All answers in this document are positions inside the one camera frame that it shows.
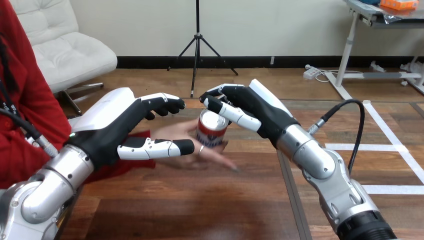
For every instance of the person's hand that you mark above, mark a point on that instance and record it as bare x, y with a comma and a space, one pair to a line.
175, 130

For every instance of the person's body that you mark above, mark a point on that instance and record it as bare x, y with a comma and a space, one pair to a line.
33, 92

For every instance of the orange thing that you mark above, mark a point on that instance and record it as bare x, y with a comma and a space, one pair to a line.
399, 4

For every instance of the white desk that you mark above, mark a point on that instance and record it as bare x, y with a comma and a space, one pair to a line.
348, 46

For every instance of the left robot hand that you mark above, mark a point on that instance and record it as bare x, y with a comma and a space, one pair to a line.
109, 132

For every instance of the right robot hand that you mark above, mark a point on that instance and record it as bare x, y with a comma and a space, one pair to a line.
261, 112

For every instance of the white power strip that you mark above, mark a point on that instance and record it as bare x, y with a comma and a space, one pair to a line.
310, 73

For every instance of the red and white drink can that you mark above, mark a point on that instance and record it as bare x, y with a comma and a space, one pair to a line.
210, 130

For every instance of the black tripod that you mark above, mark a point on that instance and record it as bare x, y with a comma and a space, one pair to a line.
197, 39

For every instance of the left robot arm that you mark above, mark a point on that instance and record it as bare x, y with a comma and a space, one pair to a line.
49, 192

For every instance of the white cushioned chair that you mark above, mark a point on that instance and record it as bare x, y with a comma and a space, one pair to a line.
66, 49

